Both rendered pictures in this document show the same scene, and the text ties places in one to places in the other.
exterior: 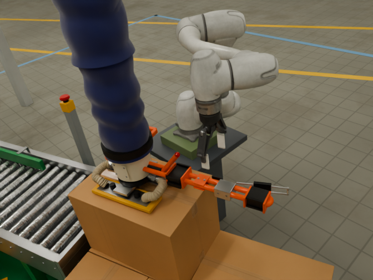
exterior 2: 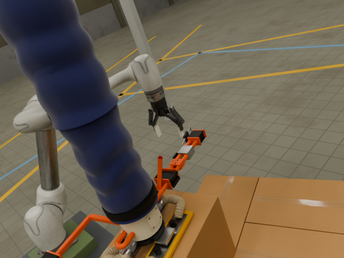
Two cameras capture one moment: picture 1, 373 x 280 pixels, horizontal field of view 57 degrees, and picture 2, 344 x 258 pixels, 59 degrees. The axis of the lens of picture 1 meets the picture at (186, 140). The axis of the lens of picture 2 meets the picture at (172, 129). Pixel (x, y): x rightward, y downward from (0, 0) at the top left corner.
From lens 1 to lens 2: 1.58 m
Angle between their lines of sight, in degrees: 73
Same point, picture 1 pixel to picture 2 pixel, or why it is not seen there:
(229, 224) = not seen: outside the picture
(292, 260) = (202, 192)
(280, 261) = not seen: hidden behind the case
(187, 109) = (51, 217)
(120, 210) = (187, 242)
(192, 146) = (85, 239)
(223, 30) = not seen: hidden behind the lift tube
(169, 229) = (210, 198)
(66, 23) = (86, 67)
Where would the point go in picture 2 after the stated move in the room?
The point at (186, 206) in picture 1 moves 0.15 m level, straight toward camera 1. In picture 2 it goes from (185, 195) to (213, 185)
